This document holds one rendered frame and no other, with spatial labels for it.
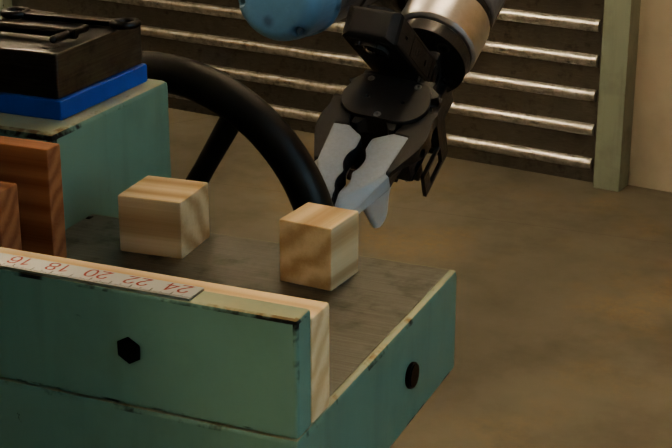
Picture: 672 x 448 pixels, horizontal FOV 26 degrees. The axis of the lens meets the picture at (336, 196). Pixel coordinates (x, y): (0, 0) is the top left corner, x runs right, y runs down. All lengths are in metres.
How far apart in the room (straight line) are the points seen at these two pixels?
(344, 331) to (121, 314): 0.13
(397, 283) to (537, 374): 1.98
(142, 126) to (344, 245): 0.21
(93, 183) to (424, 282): 0.22
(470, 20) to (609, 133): 2.51
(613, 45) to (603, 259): 0.61
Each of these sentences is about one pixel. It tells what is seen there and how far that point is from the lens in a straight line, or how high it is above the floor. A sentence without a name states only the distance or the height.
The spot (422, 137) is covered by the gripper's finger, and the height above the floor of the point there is 0.88.
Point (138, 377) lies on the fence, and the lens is 0.64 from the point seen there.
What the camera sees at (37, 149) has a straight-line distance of 0.79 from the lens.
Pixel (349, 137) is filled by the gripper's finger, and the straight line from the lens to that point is 1.12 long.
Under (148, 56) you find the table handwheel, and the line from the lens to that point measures 1.04.
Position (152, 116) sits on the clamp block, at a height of 0.94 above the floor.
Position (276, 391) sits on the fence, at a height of 0.92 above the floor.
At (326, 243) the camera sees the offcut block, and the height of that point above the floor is 0.93.
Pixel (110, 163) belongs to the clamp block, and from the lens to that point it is 0.90.
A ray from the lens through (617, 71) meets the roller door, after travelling 3.67.
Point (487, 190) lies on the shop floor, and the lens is 3.71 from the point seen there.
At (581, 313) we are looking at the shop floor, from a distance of 3.01.
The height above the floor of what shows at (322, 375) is 0.92.
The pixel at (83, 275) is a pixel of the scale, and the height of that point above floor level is 0.96.
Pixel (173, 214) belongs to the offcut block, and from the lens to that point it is 0.80.
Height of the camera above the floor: 1.20
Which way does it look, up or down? 19 degrees down
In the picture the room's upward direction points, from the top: straight up
